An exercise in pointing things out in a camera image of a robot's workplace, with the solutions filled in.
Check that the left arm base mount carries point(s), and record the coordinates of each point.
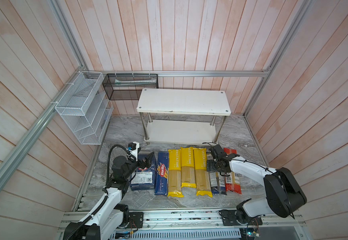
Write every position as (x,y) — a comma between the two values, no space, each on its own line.
(134,220)

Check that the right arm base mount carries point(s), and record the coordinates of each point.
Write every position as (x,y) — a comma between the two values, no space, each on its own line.
(238,218)

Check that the white wire mesh rack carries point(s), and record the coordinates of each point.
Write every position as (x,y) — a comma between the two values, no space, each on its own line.
(84,109)

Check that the left yellow Pastatime spaghetti pack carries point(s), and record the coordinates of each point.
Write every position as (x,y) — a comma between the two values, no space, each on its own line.
(174,180)

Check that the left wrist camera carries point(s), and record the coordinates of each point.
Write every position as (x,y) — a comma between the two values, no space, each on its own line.
(133,150)

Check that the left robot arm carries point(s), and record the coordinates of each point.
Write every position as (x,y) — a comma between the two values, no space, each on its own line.
(109,214)

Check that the right yellow Pastatime spaghetti pack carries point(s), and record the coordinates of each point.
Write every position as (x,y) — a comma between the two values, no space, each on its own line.
(203,187)

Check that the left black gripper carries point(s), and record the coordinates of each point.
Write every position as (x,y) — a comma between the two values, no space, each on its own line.
(147,162)

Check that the blue clear spaghetti pack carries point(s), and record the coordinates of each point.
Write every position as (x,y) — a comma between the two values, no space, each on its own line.
(216,181)

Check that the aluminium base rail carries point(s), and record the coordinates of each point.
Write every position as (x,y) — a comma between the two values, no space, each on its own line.
(205,219)

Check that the yellow pastatime spaghetti pack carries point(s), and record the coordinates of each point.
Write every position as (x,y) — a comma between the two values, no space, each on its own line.
(203,187)
(174,180)
(187,168)

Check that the white two-tier shelf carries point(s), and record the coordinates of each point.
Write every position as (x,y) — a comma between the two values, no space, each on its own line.
(182,102)

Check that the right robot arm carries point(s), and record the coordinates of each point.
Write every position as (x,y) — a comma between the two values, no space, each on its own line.
(283,195)

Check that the middle yellow Pastatime spaghetti pack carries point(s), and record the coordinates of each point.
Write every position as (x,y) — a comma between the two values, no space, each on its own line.
(187,168)

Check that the narrow blue Barilla spaghetti box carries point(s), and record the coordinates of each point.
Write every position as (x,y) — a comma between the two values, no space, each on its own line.
(162,174)

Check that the red clear spaghetti pack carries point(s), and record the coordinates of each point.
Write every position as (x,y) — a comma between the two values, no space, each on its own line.
(232,183)

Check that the wide blue Barilla pasta box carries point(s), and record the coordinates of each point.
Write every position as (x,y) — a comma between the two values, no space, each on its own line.
(143,180)

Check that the black wire mesh basket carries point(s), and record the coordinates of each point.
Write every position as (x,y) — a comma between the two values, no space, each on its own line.
(122,87)

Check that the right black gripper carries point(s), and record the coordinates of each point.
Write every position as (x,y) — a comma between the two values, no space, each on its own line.
(210,165)

